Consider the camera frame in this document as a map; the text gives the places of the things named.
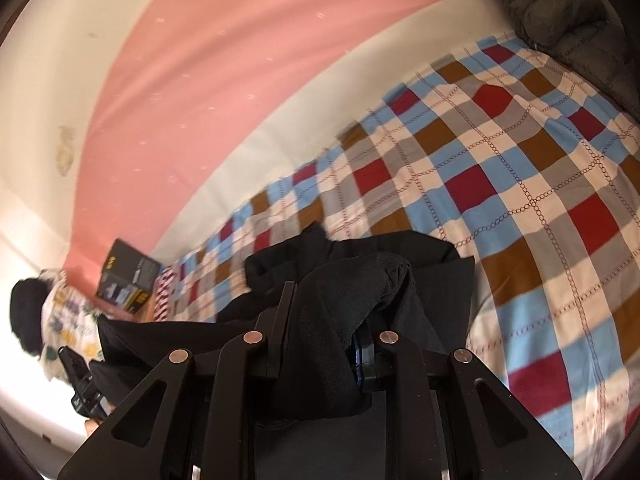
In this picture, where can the black jacket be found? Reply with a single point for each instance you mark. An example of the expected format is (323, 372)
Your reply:
(350, 280)

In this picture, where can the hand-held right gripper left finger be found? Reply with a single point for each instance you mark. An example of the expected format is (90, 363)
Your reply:
(280, 340)

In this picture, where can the black printed cardboard box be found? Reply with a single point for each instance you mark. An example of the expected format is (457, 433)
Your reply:
(127, 272)

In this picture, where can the pineapple print cloth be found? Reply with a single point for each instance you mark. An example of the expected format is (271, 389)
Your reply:
(65, 320)

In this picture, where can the grey quilted cushion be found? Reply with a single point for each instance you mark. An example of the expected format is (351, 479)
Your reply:
(560, 15)

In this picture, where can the red white striped cloth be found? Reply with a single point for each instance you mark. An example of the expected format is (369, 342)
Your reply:
(162, 295)

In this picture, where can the checked bed sheet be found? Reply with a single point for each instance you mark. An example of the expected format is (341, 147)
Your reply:
(525, 185)

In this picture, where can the black bag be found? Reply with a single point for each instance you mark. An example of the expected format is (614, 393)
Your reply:
(27, 310)

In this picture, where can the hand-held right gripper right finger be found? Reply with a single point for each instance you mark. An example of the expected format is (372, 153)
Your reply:
(372, 365)

